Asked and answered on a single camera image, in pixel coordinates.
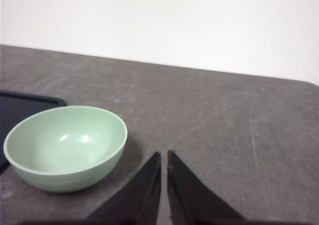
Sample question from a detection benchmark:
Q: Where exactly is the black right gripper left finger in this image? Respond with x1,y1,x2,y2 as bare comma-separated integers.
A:
85,152,161,225

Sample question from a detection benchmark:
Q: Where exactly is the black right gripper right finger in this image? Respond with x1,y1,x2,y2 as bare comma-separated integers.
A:
167,150,247,225

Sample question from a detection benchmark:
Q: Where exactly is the light green bowl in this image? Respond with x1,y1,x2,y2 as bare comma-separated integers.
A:
3,106,128,193

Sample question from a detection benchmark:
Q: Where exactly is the dark teal rectangular tray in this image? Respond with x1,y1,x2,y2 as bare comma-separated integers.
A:
1,90,66,173

